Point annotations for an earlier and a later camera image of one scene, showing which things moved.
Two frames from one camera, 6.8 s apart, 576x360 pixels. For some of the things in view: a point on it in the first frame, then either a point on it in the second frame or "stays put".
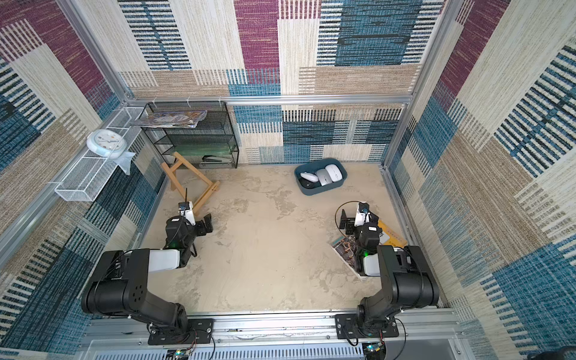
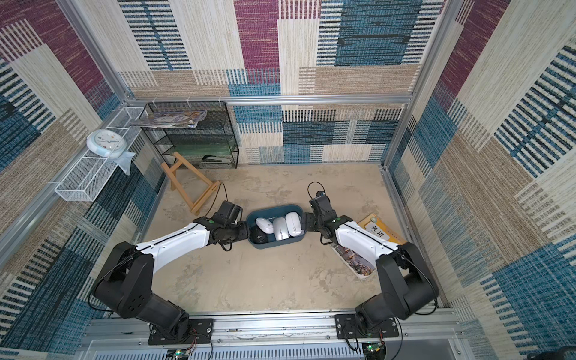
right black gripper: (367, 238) to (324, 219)
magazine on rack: (184, 118) stays put
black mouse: (306, 184) to (256, 235)
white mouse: (334, 172) to (293, 223)
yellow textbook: (346, 247) stays put
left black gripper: (201, 231) to (243, 228)
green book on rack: (203, 148) stays put
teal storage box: (315, 166) to (272, 214)
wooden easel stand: (175, 183) stays put
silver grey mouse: (323, 177) to (280, 228)
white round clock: (108, 143) stays put
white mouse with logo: (310, 176) to (265, 226)
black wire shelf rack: (211, 144) stays put
